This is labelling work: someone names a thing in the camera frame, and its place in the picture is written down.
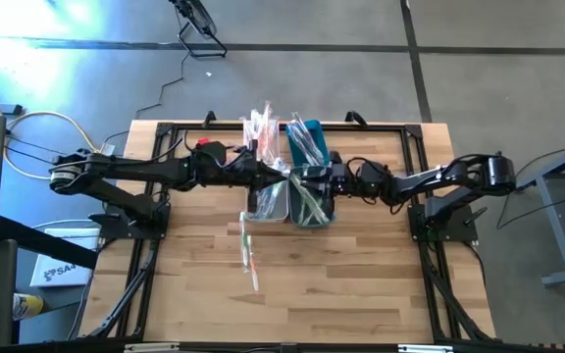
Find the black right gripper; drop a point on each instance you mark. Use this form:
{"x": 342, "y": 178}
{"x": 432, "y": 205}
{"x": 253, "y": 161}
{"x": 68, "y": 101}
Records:
{"x": 366, "y": 179}

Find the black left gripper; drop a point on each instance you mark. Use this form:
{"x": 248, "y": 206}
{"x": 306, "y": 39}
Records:
{"x": 250, "y": 174}

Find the blue toothbrush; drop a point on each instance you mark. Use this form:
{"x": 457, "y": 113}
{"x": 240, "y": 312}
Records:
{"x": 259, "y": 208}
{"x": 275, "y": 201}
{"x": 282, "y": 166}

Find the purple toothbrush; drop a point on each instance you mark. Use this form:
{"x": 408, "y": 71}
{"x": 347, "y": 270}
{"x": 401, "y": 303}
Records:
{"x": 306, "y": 130}
{"x": 314, "y": 144}
{"x": 298, "y": 137}

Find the teal plastic bin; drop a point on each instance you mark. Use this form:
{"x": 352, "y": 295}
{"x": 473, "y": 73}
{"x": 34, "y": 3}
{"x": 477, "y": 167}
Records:
{"x": 322, "y": 132}

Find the translucent white plastic bin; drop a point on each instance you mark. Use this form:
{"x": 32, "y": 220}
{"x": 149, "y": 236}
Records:
{"x": 244, "y": 135}

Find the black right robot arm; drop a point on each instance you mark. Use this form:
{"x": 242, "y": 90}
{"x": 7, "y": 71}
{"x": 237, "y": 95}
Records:
{"x": 434, "y": 179}

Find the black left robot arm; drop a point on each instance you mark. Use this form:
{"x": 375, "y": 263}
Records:
{"x": 140, "y": 169}

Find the black table clamp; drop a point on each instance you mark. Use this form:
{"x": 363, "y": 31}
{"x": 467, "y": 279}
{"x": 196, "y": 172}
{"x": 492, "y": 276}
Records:
{"x": 356, "y": 117}
{"x": 209, "y": 119}

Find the red cloth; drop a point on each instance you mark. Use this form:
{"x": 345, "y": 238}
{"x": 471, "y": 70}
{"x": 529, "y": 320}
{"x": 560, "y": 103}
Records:
{"x": 203, "y": 142}

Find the black floor fan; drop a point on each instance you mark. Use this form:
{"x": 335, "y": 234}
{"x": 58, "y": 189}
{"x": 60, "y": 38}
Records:
{"x": 196, "y": 15}

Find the white printed box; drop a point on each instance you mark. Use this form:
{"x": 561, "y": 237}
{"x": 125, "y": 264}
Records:
{"x": 62, "y": 269}

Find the yellow white canister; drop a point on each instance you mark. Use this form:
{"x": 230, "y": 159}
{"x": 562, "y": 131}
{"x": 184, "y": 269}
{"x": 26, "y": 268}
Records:
{"x": 27, "y": 306}

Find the grey metal desk frame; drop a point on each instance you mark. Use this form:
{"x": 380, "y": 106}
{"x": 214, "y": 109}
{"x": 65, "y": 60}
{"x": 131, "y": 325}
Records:
{"x": 564, "y": 245}

